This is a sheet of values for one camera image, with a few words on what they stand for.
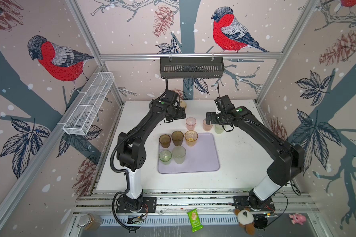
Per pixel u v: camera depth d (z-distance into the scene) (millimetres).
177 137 905
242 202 739
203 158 901
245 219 673
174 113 767
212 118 750
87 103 781
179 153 880
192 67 1035
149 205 731
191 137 952
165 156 901
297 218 672
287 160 424
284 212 700
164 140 944
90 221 619
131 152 496
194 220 685
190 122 1037
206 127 1007
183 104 1206
